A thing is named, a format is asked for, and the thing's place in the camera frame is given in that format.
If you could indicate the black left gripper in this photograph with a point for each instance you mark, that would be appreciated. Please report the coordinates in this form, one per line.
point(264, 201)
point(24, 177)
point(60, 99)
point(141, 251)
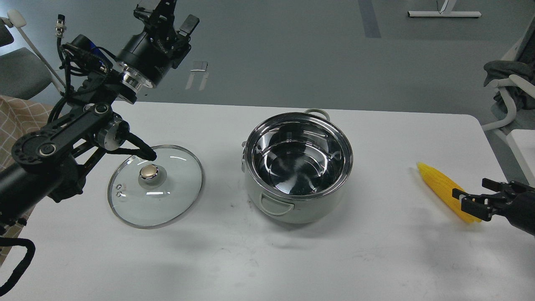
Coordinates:
point(158, 48)

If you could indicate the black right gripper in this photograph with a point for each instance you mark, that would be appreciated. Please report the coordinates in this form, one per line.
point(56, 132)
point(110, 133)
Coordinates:
point(519, 210)

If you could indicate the glass pot lid gold knob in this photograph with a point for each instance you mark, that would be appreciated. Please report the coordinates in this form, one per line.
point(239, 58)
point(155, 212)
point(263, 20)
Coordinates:
point(150, 194)

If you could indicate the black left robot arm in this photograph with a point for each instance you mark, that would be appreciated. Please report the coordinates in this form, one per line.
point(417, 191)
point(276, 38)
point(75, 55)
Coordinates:
point(82, 127)

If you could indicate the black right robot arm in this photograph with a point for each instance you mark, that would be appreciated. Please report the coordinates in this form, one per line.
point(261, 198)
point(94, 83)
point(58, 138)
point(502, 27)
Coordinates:
point(513, 200)

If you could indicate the yellow corn cob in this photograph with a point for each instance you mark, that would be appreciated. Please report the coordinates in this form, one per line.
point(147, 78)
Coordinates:
point(443, 187)

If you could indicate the white steel cooking pot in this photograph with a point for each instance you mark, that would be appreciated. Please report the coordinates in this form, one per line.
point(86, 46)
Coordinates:
point(295, 166)

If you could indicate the grey chair with cloth right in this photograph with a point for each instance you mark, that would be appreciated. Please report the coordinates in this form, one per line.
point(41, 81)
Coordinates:
point(512, 77)

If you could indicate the grey office chair left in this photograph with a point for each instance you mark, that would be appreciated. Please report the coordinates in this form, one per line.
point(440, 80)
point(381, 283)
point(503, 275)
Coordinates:
point(24, 71)

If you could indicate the beige checkered cloth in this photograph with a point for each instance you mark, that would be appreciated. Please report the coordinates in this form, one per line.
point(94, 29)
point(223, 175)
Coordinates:
point(17, 118)

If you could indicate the white desk leg base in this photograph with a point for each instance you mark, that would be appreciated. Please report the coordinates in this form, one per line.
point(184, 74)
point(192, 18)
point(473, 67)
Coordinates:
point(445, 11)

